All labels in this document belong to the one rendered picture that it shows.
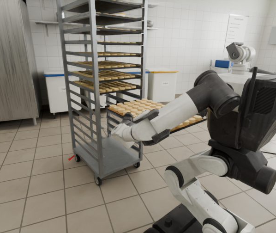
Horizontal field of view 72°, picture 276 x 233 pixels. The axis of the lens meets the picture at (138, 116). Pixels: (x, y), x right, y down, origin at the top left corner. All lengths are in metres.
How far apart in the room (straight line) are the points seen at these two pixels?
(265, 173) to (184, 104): 0.48
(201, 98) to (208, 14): 4.67
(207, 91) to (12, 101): 2.90
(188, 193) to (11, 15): 2.87
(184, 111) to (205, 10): 4.64
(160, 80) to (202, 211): 3.00
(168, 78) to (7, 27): 2.71
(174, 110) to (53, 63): 3.51
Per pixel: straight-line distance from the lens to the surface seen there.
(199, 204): 1.24
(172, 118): 0.68
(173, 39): 4.73
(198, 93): 0.70
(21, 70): 3.16
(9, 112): 3.32
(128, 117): 1.12
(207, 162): 1.02
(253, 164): 0.96
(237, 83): 0.81
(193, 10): 5.04
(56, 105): 3.49
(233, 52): 0.89
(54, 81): 3.40
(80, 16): 1.64
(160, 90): 3.94
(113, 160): 1.94
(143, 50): 1.66
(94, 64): 1.41
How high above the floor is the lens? 1.21
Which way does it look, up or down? 20 degrees down
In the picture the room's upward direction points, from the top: 1 degrees clockwise
